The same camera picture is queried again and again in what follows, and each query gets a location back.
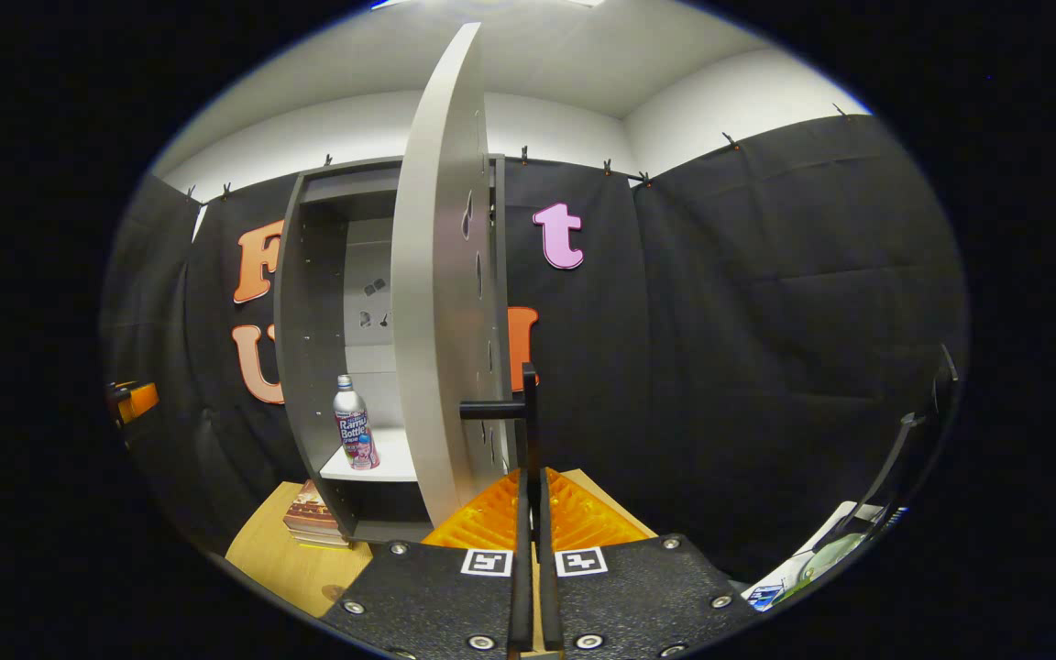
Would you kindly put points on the pale grey cabinet door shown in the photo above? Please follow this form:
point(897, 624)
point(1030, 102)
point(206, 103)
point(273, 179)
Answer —
point(436, 275)

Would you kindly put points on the dark metal stand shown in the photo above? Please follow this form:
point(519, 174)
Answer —
point(885, 467)

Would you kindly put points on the silver bottle with printed label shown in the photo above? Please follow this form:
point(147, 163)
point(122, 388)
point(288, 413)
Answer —
point(354, 431)

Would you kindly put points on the black backdrop cloth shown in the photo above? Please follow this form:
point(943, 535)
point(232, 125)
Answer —
point(720, 367)

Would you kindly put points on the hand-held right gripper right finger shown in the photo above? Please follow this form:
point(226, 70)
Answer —
point(548, 587)

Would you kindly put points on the row of black cloth clips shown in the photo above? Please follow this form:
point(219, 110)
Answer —
point(523, 153)

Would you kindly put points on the dark grey cabinet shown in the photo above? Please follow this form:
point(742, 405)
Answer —
point(308, 321)

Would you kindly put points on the stack of books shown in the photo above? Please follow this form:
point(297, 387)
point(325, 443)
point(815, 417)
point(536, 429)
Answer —
point(313, 518)

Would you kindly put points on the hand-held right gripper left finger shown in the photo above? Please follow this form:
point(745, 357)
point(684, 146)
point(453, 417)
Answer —
point(522, 587)

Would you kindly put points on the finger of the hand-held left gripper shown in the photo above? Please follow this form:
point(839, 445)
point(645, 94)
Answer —
point(138, 401)

